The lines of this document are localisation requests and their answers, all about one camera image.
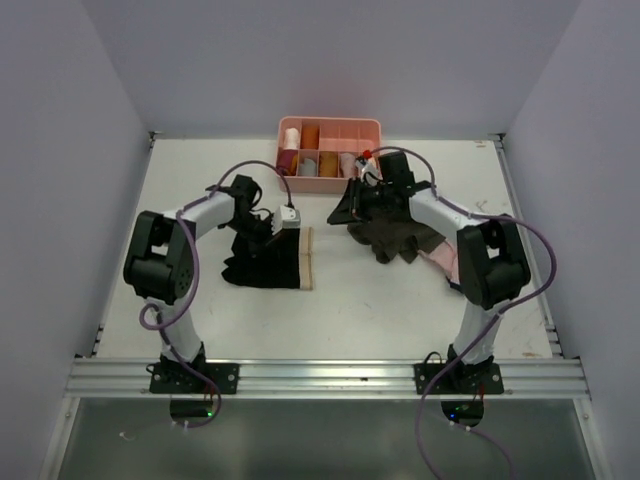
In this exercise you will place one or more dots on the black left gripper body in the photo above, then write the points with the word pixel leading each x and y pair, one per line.
pixel 256 228

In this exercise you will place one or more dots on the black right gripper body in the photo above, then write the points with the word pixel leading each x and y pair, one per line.
pixel 374 198

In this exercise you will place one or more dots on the black underwear beige waistband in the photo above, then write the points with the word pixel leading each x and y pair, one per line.
pixel 285 262

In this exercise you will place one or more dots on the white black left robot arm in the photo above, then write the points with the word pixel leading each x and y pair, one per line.
pixel 214 211

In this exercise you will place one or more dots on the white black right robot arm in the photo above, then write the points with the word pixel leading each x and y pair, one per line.
pixel 394 167

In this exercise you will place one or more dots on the olive green underwear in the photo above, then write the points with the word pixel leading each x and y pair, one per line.
pixel 389 236

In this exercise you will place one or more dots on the pale pink rolled underwear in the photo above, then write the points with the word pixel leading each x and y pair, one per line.
pixel 348 164

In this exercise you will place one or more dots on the mustard brown rolled underwear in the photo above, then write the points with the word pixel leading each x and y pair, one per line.
pixel 328 166

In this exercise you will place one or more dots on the grey rolled underwear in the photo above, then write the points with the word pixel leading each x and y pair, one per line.
pixel 308 168

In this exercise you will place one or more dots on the maroon rolled underwear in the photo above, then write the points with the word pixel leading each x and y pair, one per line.
pixel 287 162

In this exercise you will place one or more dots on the light pink underwear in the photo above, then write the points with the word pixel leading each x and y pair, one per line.
pixel 445 256

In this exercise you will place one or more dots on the orange rolled underwear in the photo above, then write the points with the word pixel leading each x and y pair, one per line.
pixel 310 137

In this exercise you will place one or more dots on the white pink rolled underwear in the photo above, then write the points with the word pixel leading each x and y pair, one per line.
pixel 291 139

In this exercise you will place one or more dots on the pink divided storage box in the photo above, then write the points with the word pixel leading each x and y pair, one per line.
pixel 353 135

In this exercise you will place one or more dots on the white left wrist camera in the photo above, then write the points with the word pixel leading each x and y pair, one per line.
pixel 285 218

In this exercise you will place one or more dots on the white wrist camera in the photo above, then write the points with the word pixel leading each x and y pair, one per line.
pixel 285 218
pixel 367 169

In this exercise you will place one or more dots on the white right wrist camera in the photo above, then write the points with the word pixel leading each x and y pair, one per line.
pixel 367 169

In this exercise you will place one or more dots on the aluminium frame rail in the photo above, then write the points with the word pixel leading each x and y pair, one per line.
pixel 325 379

